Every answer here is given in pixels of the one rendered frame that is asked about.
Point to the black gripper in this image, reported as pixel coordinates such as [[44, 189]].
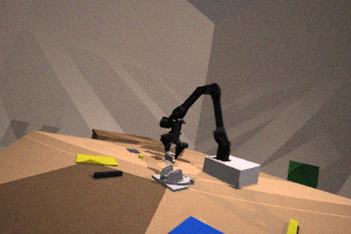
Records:
[[180, 145]]

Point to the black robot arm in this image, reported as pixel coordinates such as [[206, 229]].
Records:
[[220, 134]]

